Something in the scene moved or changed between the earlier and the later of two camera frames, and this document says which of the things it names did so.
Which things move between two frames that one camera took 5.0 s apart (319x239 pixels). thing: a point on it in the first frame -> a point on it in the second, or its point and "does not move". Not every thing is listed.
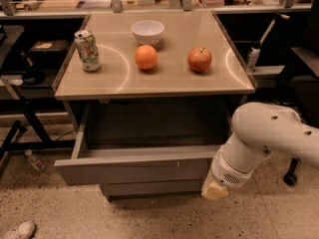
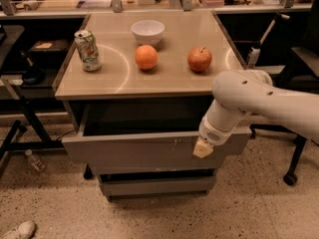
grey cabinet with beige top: [159, 70] does not move
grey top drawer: [155, 165] -> [146, 149]
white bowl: [148, 32] does not move
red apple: [199, 59] does not move
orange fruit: [146, 57] does not move
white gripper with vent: [224, 173] -> [213, 132]
